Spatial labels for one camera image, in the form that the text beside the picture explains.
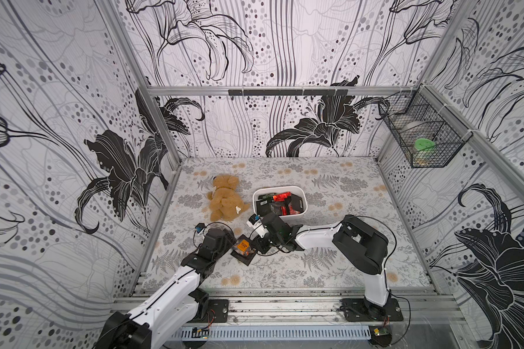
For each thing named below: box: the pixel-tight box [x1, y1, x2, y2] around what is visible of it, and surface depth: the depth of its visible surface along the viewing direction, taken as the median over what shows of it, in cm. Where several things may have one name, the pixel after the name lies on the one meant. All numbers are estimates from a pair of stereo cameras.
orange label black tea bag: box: [229, 234, 259, 267], surface depth 87 cm
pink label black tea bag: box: [287, 193, 305, 216], surface depth 95 cm
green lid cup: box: [414, 137, 436, 165], surface depth 81 cm
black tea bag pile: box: [256, 194, 272, 216], surface depth 100 cm
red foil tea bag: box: [272, 191, 292, 202], surface depth 100 cm
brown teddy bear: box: [206, 174, 250, 222], surface depth 95 cm
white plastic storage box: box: [251, 185, 309, 219], surface depth 98 cm
